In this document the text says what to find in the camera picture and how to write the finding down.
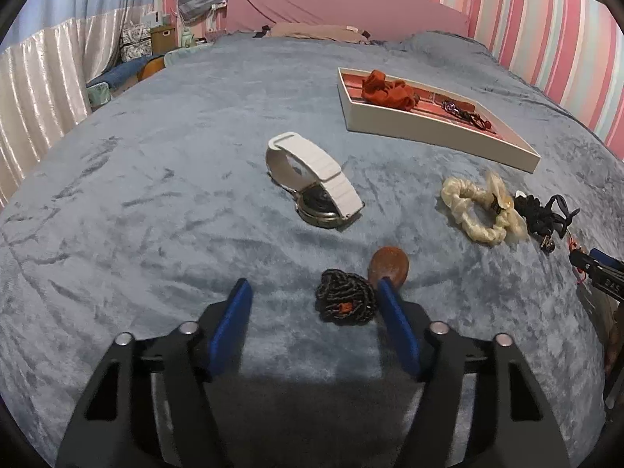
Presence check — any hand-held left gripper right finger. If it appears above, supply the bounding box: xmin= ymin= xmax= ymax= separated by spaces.
xmin=376 ymin=278 xmax=571 ymax=468

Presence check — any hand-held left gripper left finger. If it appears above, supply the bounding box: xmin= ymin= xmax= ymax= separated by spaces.
xmin=55 ymin=278 xmax=254 ymax=468

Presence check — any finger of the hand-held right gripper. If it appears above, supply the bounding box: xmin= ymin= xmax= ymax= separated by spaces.
xmin=589 ymin=248 xmax=624 ymax=275
xmin=569 ymin=252 xmax=606 ymax=280

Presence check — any brown pendant braided cord necklace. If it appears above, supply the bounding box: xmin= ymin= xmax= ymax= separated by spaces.
xmin=314 ymin=246 xmax=411 ymax=325

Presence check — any purple spiral black cord bracelet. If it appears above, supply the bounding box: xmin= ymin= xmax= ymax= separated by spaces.
xmin=440 ymin=99 xmax=492 ymax=131

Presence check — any white tray with red lining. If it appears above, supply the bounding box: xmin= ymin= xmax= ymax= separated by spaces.
xmin=337 ymin=67 xmax=542 ymax=174

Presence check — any orange fabric scrunchie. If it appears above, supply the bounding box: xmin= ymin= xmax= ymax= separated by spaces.
xmin=361 ymin=69 xmax=418 ymax=111

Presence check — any person's right forearm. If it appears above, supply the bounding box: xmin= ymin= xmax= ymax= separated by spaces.
xmin=604 ymin=313 xmax=624 ymax=381

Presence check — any cream satin scrunchie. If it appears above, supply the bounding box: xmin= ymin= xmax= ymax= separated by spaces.
xmin=441 ymin=170 xmax=530 ymax=247

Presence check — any blue folded cloth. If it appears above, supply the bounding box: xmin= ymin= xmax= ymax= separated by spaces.
xmin=87 ymin=56 xmax=149 ymax=92

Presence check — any brown cardboard box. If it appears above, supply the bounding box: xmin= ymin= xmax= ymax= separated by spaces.
xmin=150 ymin=24 xmax=176 ymax=53

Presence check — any patterned storage box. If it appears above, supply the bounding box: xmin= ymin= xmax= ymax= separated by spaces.
xmin=119 ymin=24 xmax=153 ymax=62

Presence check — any white satin curtain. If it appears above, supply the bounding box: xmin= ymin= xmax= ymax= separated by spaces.
xmin=0 ymin=5 xmax=158 ymax=206

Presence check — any brown pillow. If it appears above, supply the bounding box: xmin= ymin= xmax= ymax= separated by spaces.
xmin=269 ymin=23 xmax=371 ymax=43

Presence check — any pink pillow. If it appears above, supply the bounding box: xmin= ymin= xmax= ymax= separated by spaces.
xmin=227 ymin=0 xmax=471 ymax=42

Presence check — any black hair tie with charm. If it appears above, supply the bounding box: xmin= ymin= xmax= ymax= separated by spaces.
xmin=513 ymin=194 xmax=555 ymax=254

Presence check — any white strap wristwatch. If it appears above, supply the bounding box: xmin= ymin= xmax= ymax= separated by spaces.
xmin=266 ymin=131 xmax=365 ymax=229

